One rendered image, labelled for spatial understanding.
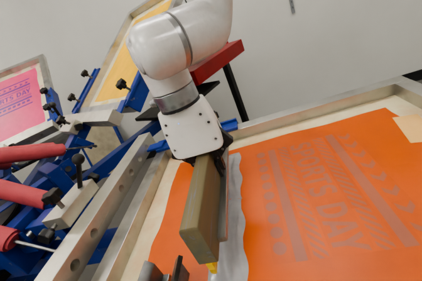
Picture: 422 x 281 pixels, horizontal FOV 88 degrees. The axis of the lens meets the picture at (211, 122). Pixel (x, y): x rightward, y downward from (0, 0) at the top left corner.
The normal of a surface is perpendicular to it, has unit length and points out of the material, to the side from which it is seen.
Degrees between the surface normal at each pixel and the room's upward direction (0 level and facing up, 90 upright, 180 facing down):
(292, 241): 0
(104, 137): 79
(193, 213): 1
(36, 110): 32
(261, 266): 0
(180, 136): 90
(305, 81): 90
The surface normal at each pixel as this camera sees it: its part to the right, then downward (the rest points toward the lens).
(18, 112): -0.10, -0.58
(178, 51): 0.61, 0.43
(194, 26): 0.43, -0.02
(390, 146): -0.37, -0.84
